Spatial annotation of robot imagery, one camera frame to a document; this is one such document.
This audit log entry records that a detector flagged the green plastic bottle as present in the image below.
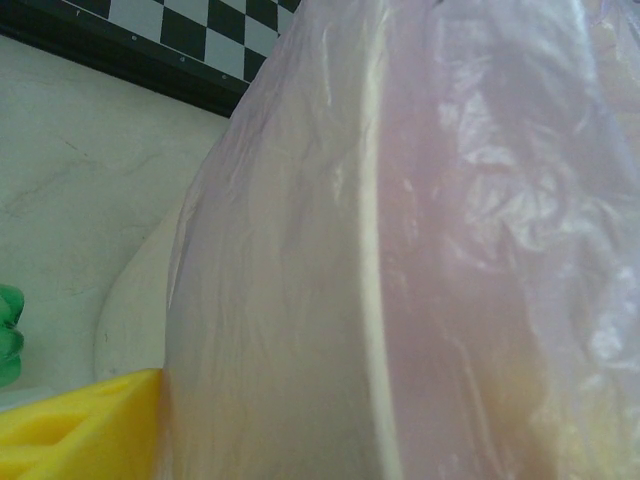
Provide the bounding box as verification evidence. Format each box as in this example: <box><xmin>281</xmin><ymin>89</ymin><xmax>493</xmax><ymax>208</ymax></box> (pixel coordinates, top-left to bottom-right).
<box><xmin>0</xmin><ymin>283</ymin><xmax>26</xmax><ymax>392</ymax></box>

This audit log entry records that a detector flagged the beige plastic bin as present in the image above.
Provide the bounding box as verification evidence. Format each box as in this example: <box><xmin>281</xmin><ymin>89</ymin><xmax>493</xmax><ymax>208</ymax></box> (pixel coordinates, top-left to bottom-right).
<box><xmin>94</xmin><ymin>0</ymin><xmax>640</xmax><ymax>480</ymax></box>

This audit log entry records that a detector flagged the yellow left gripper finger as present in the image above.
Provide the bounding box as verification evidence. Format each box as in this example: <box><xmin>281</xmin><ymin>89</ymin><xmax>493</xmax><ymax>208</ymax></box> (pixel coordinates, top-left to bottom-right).
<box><xmin>0</xmin><ymin>368</ymin><xmax>164</xmax><ymax>480</ymax></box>

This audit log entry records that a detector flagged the black white checkerboard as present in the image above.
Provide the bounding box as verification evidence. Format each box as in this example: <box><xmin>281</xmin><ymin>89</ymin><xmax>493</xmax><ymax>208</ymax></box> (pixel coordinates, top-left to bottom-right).
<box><xmin>0</xmin><ymin>0</ymin><xmax>301</xmax><ymax>119</ymax></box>

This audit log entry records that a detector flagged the pink plastic bin liner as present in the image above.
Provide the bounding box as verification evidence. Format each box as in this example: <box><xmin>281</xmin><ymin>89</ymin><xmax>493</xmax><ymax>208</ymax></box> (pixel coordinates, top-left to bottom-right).
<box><xmin>159</xmin><ymin>0</ymin><xmax>640</xmax><ymax>480</ymax></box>

